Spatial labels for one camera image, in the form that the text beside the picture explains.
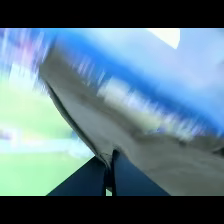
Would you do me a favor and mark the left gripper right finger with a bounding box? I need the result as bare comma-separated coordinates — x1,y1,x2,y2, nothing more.
110,149,171,197

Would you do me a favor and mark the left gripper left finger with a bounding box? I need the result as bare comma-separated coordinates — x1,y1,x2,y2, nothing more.
46,155,108,197

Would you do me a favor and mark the grey-brown garment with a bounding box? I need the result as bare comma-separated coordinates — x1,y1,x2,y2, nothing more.
37,42,224,197

